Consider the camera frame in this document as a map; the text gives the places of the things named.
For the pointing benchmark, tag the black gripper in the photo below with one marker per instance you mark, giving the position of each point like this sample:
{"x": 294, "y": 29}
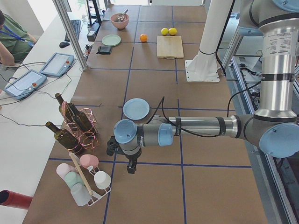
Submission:
{"x": 133, "y": 156}

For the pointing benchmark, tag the light blue plate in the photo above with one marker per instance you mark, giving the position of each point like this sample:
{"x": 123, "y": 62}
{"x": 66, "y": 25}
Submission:
{"x": 136, "y": 109}

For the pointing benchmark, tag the orange fruit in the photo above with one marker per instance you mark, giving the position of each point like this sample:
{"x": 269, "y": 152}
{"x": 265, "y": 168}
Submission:
{"x": 143, "y": 38}

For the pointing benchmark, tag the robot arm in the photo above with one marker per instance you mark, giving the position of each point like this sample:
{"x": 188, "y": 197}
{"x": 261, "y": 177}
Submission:
{"x": 272, "y": 127}

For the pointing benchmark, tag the light green plate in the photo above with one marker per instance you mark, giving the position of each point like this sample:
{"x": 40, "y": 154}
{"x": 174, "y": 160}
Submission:
{"x": 111, "y": 40}

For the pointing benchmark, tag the white cup on right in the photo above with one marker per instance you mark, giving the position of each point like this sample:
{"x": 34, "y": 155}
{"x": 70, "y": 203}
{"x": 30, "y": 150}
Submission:
{"x": 102, "y": 180}

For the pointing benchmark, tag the pink cup on top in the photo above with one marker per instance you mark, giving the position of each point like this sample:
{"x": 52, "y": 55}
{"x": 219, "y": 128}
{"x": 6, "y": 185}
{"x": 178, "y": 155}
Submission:
{"x": 88, "y": 160}

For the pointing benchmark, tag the pale blue cup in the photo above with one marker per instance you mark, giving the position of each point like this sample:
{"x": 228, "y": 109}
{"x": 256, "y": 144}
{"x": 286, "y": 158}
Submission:
{"x": 80, "y": 194}

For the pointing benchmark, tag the mint green cup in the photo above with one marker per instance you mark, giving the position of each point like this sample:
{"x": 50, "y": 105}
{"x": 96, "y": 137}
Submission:
{"x": 72, "y": 178}

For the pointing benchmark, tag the middle green wine bottle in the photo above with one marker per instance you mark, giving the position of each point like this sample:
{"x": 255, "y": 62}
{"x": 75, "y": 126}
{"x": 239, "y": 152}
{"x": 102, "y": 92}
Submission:
{"x": 80, "y": 118}

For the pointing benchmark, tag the green wine bottle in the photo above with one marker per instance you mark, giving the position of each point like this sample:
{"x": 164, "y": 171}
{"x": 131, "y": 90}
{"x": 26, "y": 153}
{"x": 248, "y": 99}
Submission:
{"x": 80, "y": 118}
{"x": 63, "y": 109}
{"x": 66, "y": 139}

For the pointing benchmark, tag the pale pink cup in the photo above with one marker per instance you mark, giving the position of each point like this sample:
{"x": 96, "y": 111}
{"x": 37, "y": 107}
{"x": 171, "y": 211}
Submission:
{"x": 63, "y": 169}

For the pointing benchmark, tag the front green wine bottle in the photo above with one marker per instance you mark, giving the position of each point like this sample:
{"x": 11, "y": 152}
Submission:
{"x": 66, "y": 139}

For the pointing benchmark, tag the rear green wine bottle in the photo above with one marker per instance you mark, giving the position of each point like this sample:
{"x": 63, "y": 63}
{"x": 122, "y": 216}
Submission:
{"x": 63, "y": 109}

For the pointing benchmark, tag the dark grey folded cloth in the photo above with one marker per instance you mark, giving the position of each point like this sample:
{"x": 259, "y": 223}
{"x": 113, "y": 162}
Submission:
{"x": 104, "y": 50}

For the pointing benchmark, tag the far teach pendant tablet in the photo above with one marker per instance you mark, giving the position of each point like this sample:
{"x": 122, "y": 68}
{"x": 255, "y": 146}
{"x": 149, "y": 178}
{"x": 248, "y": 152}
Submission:
{"x": 57, "y": 65}

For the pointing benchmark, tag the teach pendant tablet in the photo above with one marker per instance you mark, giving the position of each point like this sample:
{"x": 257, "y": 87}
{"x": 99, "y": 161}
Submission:
{"x": 57, "y": 65}
{"x": 25, "y": 85}

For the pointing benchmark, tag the red cylinder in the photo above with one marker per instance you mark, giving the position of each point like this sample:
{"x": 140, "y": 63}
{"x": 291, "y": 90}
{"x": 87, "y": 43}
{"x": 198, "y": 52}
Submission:
{"x": 15, "y": 200}

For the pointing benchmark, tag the wooden cutting board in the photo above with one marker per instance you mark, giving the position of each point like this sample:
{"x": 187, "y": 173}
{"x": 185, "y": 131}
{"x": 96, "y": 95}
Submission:
{"x": 169, "y": 47}

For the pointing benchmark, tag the near teach pendant tablet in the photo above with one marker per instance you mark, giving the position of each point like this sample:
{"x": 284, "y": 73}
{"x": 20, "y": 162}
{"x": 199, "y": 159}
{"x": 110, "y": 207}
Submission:
{"x": 25, "y": 85}

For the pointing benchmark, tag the black computer mouse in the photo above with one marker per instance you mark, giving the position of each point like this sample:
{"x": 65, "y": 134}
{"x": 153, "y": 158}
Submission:
{"x": 64, "y": 44}

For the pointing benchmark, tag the left yellow lemon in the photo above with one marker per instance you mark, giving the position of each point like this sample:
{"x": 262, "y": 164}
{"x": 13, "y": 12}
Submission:
{"x": 164, "y": 31}

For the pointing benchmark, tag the yellow lemon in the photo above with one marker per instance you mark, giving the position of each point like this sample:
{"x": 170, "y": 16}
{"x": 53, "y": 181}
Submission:
{"x": 164, "y": 31}
{"x": 172, "y": 31}

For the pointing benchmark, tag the right yellow lemon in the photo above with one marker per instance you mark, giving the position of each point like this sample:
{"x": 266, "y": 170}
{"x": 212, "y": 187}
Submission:
{"x": 172, "y": 31}

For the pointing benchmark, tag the pink bowl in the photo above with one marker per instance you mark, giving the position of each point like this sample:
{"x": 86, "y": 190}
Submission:
{"x": 119, "y": 24}

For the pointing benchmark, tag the metal scoop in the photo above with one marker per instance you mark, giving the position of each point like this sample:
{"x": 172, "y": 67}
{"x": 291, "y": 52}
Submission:
{"x": 120, "y": 17}

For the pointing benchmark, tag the black keyboard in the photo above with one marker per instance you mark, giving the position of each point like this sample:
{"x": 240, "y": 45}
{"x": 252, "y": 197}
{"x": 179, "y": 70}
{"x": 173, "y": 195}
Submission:
{"x": 76, "y": 24}

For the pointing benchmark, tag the seated person in green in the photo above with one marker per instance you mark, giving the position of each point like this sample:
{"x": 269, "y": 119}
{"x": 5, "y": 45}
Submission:
{"x": 15, "y": 41}

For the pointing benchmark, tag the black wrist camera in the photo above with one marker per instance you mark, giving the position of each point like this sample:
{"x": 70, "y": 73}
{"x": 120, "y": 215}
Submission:
{"x": 112, "y": 146}

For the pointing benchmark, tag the white wire cup rack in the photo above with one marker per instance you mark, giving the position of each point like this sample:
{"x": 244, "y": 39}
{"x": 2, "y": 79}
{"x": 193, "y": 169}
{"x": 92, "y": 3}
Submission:
{"x": 98, "y": 194}

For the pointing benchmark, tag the wooden rack handle stick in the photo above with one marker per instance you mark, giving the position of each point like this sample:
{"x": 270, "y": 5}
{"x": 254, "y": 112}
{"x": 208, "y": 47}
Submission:
{"x": 75, "y": 160}

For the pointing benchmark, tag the copper wire bottle rack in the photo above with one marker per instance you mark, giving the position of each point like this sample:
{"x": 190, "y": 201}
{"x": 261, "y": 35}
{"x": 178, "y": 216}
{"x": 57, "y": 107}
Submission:
{"x": 87, "y": 139}

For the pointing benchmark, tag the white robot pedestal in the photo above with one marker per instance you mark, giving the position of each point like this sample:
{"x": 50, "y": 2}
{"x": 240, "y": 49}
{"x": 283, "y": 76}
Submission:
{"x": 203, "y": 67}

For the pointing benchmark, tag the aluminium frame post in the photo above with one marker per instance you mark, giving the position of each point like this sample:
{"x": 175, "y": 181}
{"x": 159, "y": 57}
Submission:
{"x": 61, "y": 9}

